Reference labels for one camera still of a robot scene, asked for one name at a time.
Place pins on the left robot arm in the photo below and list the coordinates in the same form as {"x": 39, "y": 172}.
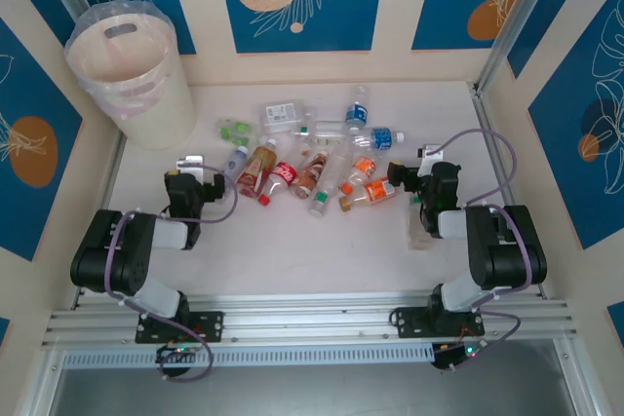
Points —
{"x": 112, "y": 250}

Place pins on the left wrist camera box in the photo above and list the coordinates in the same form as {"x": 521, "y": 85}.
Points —
{"x": 190, "y": 162}

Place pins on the red-capped cola bottle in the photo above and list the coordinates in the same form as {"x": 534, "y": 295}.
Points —
{"x": 285, "y": 173}

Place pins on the small black controller board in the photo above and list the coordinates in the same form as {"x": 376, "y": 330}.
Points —
{"x": 175, "y": 352}
{"x": 453, "y": 355}

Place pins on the clear plastic bin liner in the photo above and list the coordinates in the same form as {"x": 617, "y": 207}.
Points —
{"x": 122, "y": 60}

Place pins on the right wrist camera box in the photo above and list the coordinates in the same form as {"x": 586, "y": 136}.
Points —
{"x": 429, "y": 153}

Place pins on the clear bottle green cap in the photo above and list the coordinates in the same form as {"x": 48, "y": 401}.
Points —
{"x": 326, "y": 136}

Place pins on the aluminium table side rail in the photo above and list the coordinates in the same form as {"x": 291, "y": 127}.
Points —
{"x": 493, "y": 143}

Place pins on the aluminium mounting rail frame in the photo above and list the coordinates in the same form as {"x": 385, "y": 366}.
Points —
{"x": 302, "y": 318}

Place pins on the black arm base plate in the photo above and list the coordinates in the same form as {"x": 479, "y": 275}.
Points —
{"x": 404, "y": 323}
{"x": 209, "y": 326}

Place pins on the crushed clear bottle green label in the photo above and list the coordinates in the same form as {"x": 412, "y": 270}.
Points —
{"x": 239, "y": 129}

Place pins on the small clear bottle white cap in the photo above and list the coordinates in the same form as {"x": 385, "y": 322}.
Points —
{"x": 237, "y": 160}

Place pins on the brown coffee label bottle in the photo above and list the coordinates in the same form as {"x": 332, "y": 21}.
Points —
{"x": 312, "y": 175}

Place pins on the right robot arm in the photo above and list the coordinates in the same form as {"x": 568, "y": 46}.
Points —
{"x": 507, "y": 250}

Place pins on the white-capped clear bottle blue label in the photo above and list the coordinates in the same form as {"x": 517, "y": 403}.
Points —
{"x": 382, "y": 138}

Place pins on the plain clear plastic bottle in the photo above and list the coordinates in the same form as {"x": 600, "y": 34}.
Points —
{"x": 417, "y": 236}

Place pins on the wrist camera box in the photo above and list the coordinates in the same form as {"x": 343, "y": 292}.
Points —
{"x": 429, "y": 153}
{"x": 190, "y": 162}

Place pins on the clear bottle white label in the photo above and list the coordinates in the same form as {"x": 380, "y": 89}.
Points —
{"x": 280, "y": 111}

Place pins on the tea bottle red label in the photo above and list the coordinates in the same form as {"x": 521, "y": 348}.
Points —
{"x": 256, "y": 170}

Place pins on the cream plastic waste bin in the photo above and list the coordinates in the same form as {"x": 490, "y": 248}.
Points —
{"x": 161, "y": 114}

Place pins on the aluminium frame leg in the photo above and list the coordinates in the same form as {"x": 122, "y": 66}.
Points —
{"x": 575, "y": 377}
{"x": 44, "y": 377}

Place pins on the orange label bottle tan cap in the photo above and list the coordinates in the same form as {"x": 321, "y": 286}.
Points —
{"x": 378, "y": 190}

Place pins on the clear bottle green-white label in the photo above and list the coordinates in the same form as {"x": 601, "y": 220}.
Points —
{"x": 322, "y": 199}

